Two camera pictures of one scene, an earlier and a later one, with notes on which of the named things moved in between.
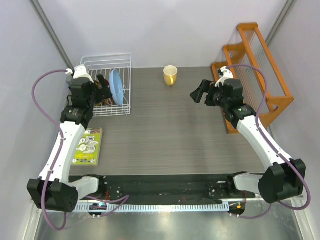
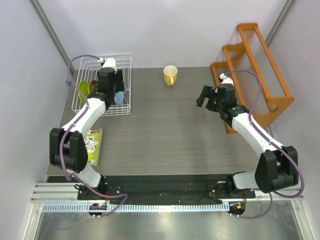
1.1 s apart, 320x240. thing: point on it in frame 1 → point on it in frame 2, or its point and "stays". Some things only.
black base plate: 115,189 stays
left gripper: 100,91 → 119,80
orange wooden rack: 249,61 stays
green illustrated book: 88,151 stays
